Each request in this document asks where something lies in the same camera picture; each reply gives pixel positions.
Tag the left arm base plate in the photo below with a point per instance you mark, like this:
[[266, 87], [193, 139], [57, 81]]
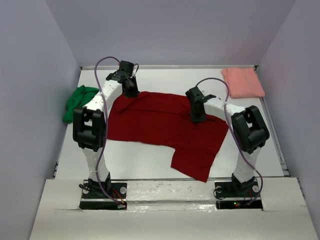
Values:
[[95, 199]]

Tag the red t shirt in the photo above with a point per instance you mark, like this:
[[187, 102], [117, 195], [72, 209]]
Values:
[[164, 119]]

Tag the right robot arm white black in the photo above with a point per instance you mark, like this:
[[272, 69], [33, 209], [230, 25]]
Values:
[[249, 132]]

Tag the green t shirt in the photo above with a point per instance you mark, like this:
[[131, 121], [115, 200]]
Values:
[[80, 97]]

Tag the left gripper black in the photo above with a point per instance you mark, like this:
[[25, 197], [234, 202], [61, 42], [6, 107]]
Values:
[[135, 93]]

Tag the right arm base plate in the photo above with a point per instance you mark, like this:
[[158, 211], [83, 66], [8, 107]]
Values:
[[228, 198]]

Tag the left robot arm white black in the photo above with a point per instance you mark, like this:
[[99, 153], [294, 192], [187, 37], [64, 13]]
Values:
[[90, 123]]

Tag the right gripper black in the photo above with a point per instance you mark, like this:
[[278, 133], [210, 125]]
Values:
[[194, 118]]

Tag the pink folded t shirt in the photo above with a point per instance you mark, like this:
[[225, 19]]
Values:
[[242, 82]]

